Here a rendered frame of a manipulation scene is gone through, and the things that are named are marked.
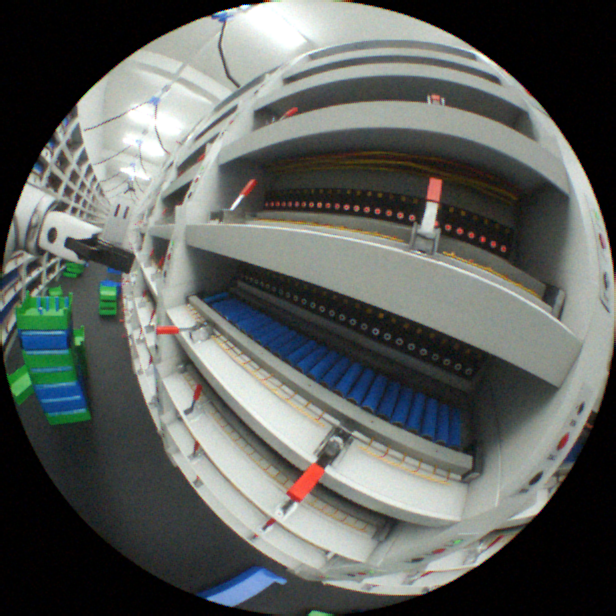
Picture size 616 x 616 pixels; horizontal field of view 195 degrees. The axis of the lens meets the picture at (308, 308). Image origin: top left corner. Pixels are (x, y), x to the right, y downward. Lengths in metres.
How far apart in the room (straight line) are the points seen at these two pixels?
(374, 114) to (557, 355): 0.29
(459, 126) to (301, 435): 0.37
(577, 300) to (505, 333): 0.12
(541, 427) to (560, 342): 0.08
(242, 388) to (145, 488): 0.78
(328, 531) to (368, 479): 0.20
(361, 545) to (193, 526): 0.62
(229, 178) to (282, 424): 0.50
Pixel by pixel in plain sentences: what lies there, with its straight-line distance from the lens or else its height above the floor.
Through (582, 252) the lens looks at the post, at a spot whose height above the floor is 1.00.
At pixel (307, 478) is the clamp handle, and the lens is 0.15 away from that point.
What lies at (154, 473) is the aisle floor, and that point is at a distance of 0.97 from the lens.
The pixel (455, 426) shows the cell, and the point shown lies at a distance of 0.28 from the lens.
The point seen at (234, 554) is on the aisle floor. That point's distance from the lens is 0.87.
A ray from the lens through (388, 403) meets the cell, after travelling 0.24.
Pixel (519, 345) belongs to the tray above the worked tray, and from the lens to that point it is 0.17.
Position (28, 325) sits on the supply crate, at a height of 0.50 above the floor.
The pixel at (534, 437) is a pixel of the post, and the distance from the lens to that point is 0.23.
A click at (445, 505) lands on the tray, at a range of 0.25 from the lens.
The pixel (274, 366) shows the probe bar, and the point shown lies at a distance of 0.24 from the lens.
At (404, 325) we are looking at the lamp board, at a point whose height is 0.86.
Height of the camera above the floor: 0.87
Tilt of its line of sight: 8 degrees down
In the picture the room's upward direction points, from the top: 19 degrees clockwise
